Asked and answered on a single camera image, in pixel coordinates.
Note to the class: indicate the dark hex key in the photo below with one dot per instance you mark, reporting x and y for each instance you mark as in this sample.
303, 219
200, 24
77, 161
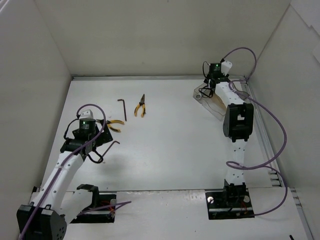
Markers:
109, 147
124, 108

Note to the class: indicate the large silver ratchet wrench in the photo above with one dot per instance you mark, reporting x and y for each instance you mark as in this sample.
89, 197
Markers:
200, 96

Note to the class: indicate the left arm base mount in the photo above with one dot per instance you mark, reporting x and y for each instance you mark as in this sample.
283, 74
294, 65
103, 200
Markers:
99, 216

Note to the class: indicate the lower dark hex key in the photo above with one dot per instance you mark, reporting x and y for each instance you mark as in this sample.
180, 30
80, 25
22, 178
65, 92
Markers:
109, 147

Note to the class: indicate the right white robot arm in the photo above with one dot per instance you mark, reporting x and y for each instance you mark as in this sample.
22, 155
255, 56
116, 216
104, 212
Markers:
237, 126

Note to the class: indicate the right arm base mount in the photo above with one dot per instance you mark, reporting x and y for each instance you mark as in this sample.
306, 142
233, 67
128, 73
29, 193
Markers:
230, 203

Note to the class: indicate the yellow needle nose pliers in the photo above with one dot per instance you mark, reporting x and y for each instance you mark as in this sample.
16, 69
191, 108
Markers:
142, 105

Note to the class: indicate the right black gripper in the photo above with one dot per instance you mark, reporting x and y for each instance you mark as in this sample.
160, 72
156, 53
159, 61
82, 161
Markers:
208, 83

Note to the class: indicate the upper dark hex key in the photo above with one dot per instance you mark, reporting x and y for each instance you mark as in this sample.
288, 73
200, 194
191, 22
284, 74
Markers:
124, 108

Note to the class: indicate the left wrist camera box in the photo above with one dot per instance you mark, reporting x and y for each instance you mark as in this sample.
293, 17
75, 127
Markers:
86, 114

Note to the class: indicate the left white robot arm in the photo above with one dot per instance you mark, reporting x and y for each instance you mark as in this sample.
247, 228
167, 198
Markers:
47, 216

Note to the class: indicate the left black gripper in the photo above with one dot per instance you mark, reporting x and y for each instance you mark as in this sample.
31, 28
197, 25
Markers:
105, 135

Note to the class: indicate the clear plastic organizer container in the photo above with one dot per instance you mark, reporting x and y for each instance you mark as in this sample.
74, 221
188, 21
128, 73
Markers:
212, 105

